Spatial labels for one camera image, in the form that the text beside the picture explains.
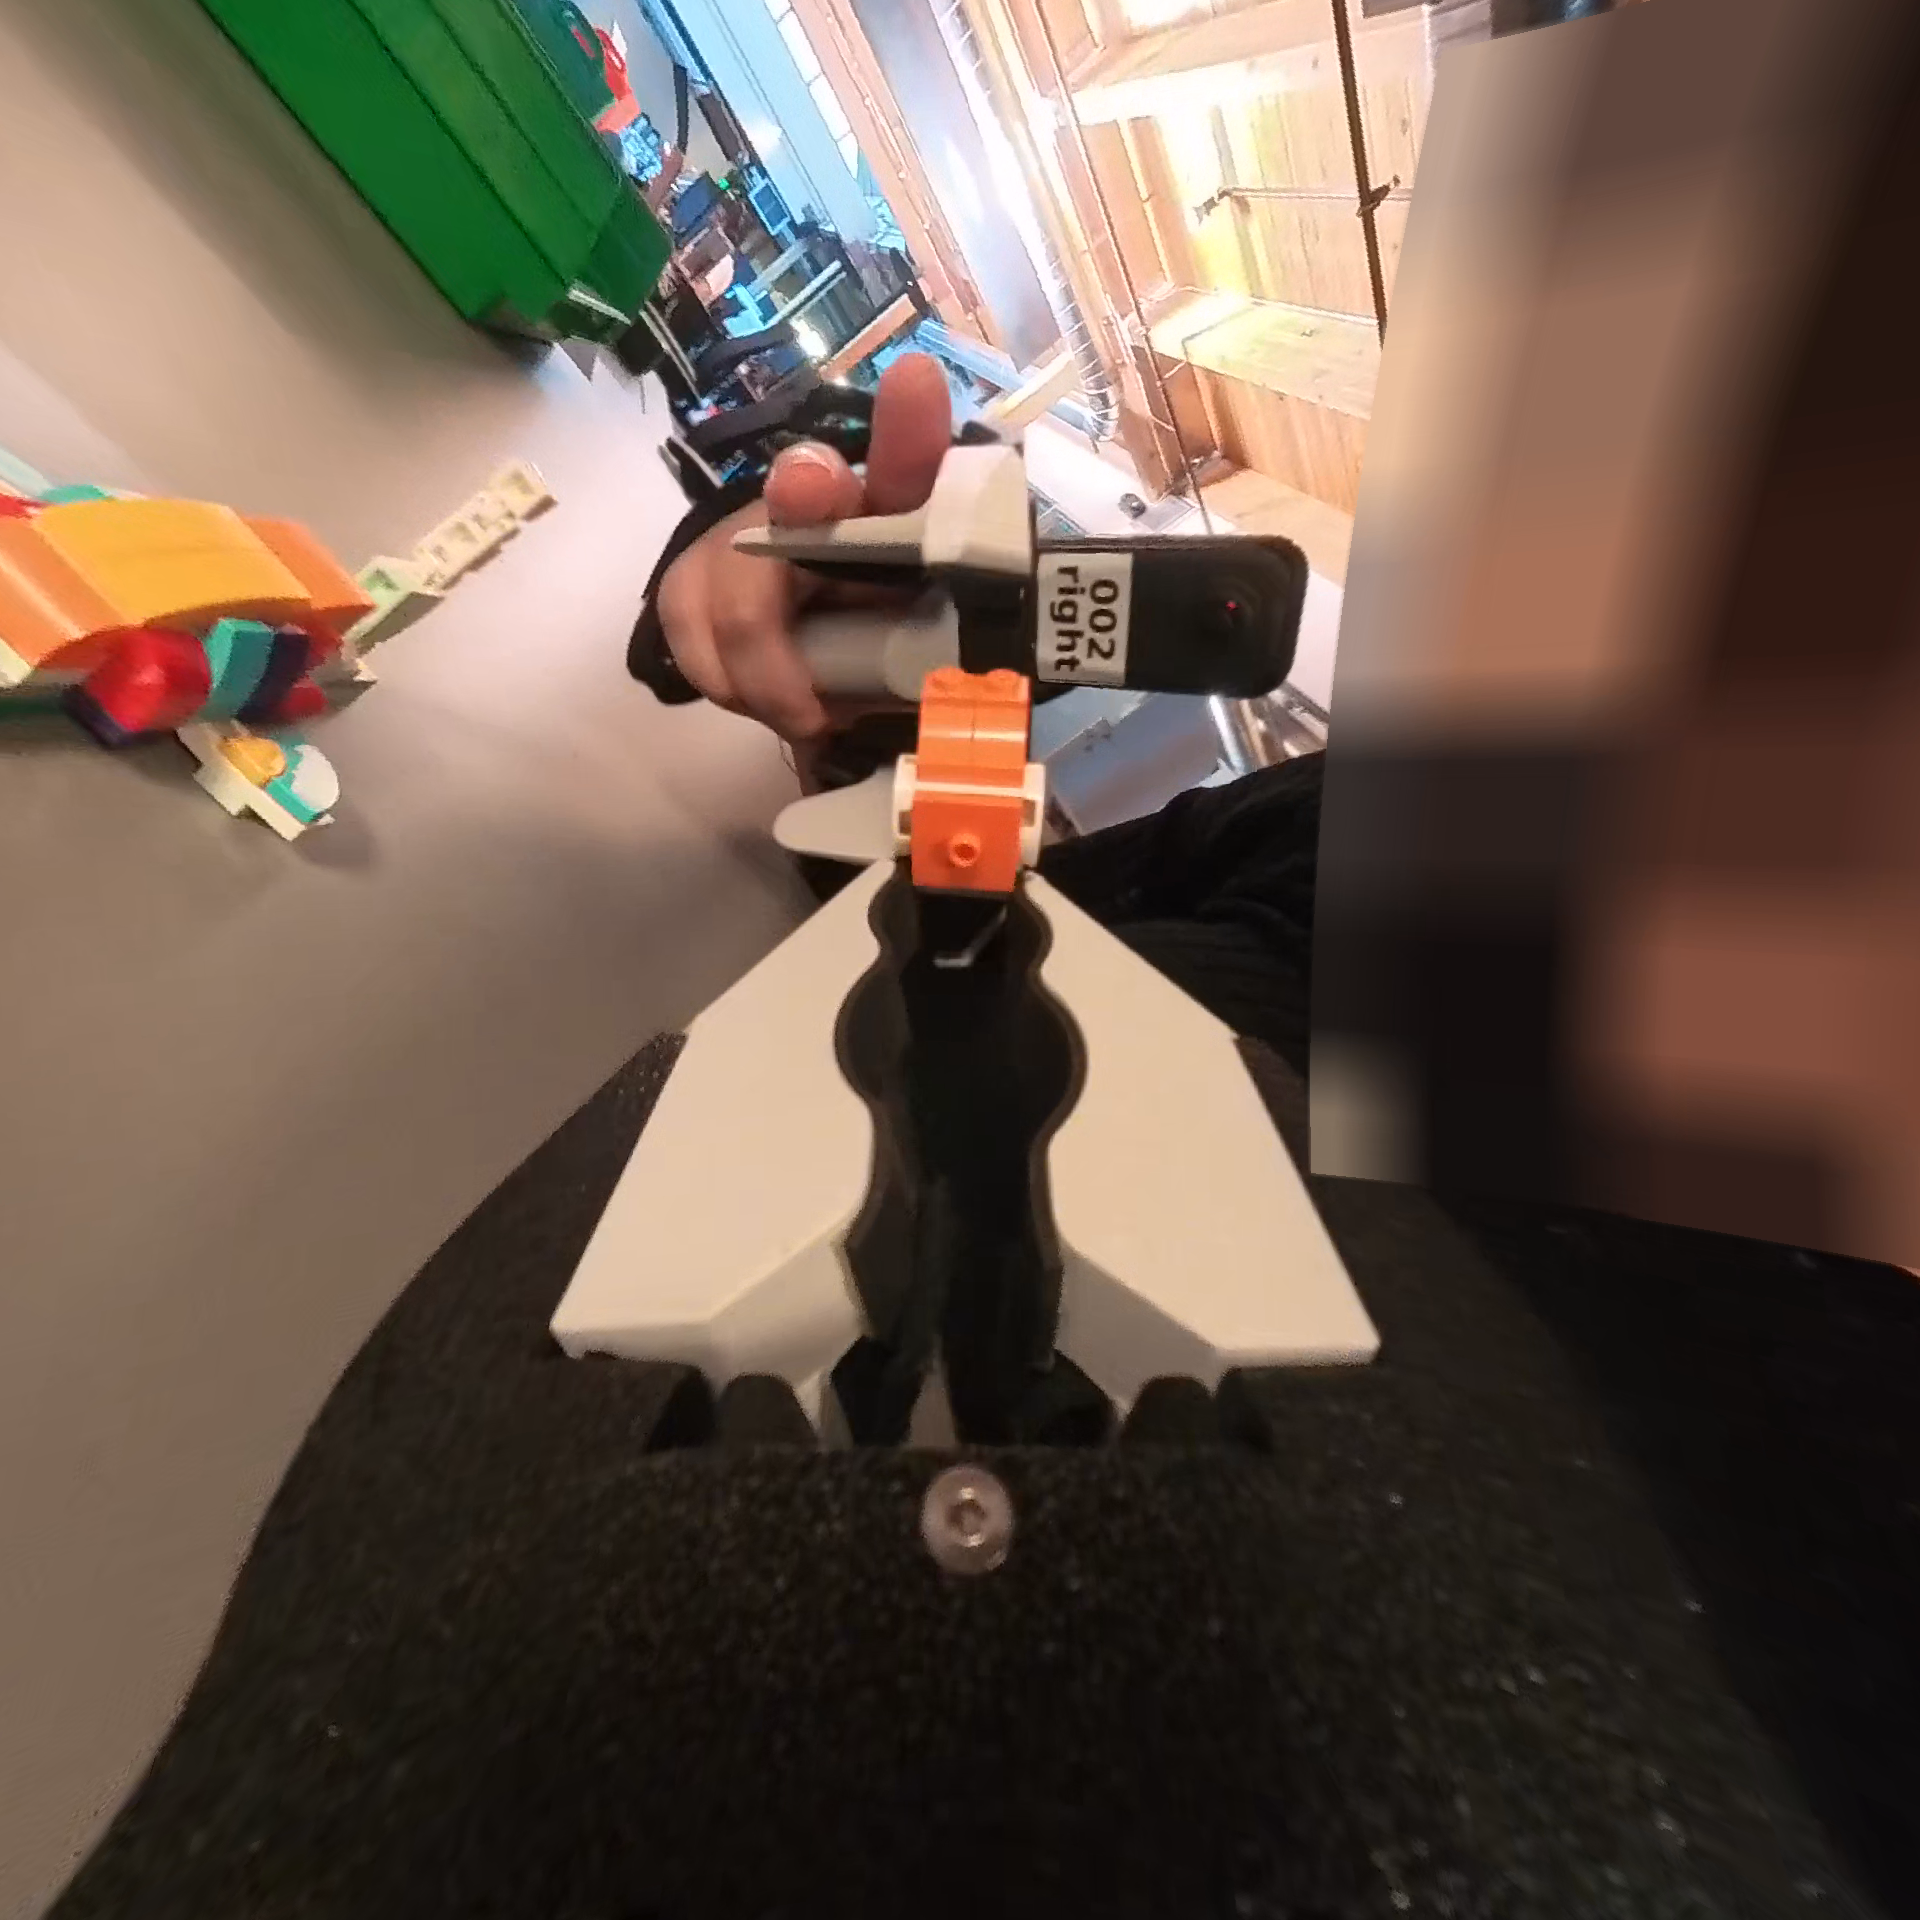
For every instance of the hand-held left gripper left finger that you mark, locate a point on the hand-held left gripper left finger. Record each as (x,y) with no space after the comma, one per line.
(720,1185)

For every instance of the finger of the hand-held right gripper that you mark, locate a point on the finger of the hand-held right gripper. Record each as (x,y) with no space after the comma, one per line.
(848,825)
(974,517)

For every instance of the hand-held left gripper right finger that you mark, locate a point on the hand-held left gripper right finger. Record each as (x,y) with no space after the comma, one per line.
(1202,1185)

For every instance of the orange lego brick assembly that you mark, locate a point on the orange lego brick assembly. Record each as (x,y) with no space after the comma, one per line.
(967,810)

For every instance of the green plastic bin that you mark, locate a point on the green plastic bin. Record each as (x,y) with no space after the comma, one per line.
(451,149)

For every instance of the colourful lego model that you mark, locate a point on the colourful lego model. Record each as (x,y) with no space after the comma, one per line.
(166,570)

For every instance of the person's right hand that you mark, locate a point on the person's right hand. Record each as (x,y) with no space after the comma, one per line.
(734,645)

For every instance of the small green crate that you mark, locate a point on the small green crate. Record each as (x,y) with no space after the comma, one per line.
(605,67)

